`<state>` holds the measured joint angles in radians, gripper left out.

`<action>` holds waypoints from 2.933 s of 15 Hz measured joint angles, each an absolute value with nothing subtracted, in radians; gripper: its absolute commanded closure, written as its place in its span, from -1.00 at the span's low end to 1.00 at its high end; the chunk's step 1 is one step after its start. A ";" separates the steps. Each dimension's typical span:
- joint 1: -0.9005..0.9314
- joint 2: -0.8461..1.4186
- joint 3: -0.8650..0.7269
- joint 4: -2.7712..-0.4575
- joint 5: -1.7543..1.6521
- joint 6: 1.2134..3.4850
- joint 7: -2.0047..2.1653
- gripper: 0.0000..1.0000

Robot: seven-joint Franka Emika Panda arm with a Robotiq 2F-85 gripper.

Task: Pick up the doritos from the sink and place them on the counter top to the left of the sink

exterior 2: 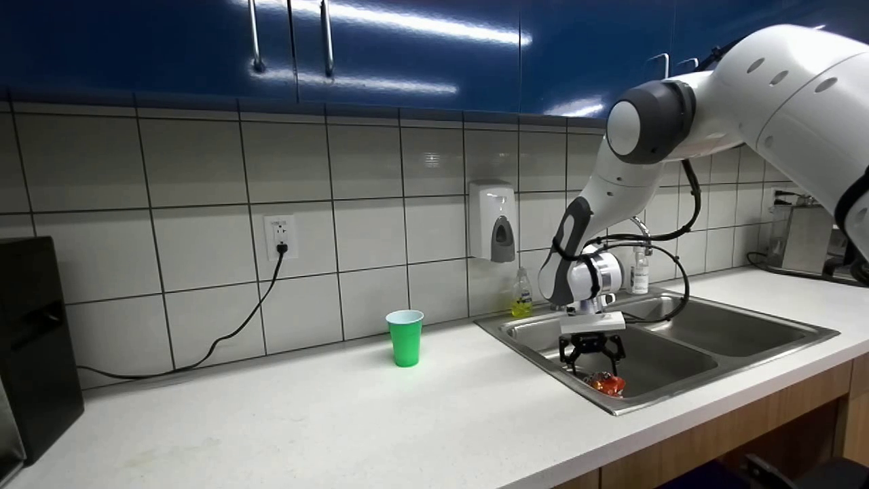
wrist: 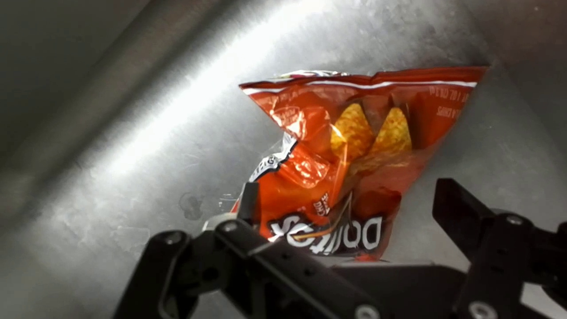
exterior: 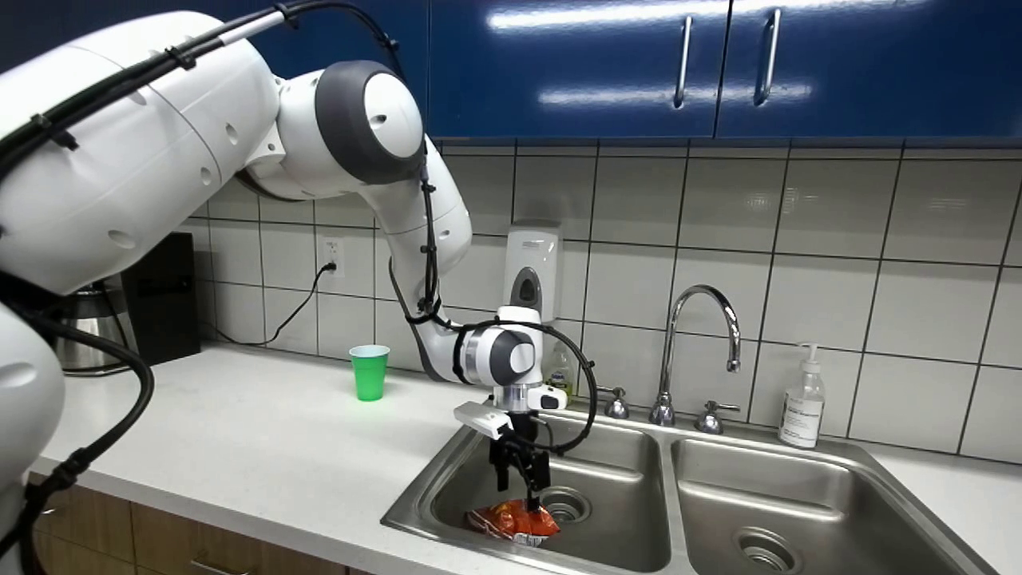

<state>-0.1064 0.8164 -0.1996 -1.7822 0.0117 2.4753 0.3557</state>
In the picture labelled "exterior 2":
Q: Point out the silver toaster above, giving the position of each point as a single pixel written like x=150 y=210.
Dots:
x=804 y=238

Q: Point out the steel double sink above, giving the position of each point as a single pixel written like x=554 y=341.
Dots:
x=679 y=360

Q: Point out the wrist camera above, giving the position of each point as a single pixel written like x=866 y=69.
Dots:
x=593 y=322

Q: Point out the white wall soap dispenser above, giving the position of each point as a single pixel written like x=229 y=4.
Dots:
x=490 y=217

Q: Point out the white wall socket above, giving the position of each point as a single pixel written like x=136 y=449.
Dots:
x=280 y=231
x=770 y=200

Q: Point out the black box appliance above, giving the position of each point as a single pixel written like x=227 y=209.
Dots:
x=34 y=339

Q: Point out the green plastic cup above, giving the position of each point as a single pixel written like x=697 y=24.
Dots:
x=405 y=339

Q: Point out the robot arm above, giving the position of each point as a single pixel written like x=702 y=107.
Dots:
x=781 y=102

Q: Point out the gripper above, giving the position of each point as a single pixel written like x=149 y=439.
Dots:
x=591 y=340

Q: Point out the red chip bag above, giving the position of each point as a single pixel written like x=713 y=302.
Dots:
x=606 y=385

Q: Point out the yellow dish soap bottle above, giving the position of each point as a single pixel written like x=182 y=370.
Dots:
x=521 y=299

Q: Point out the blue cabinet door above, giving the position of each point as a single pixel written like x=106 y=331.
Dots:
x=136 y=47
x=421 y=61
x=706 y=27
x=584 y=47

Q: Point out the clear bottle with white label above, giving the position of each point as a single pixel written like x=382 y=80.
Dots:
x=639 y=275

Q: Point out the chrome tap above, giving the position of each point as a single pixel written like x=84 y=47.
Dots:
x=643 y=229

